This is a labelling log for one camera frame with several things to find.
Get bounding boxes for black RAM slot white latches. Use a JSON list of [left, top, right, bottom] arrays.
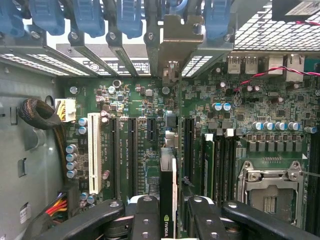
[[221, 128, 235, 201]]

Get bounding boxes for long black expansion slot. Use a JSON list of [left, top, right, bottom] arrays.
[[109, 117, 121, 200], [127, 117, 139, 197], [184, 117, 196, 181]]

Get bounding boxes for metal CPU socket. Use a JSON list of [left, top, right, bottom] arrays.
[[236, 159, 308, 232]]

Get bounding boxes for white expansion slot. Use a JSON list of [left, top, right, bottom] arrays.
[[87, 112, 103, 195]]

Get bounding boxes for short black expansion slot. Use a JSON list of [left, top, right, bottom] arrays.
[[146, 117, 158, 141]]

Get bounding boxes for green motherboard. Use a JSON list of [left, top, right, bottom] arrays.
[[56, 74, 320, 235]]

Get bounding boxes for open black PC case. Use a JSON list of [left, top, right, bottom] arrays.
[[0, 0, 320, 240]]

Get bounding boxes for white power connector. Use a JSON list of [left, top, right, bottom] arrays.
[[54, 98, 77, 124]]

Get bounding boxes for perforated metal slot cover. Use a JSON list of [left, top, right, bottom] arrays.
[[181, 39, 235, 78]]

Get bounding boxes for blue slot retainer clip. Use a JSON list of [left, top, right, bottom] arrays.
[[28, 0, 65, 36], [0, 0, 25, 38], [72, 0, 106, 39], [116, 0, 144, 40], [162, 0, 189, 16], [203, 0, 233, 41]]

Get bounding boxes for red yellow black wires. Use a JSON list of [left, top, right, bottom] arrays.
[[23, 191, 70, 240]]

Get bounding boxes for red black twisted wire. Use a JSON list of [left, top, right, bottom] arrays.
[[233, 65, 320, 92]]

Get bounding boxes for black braided cable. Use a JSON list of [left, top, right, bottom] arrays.
[[18, 97, 68, 181]]

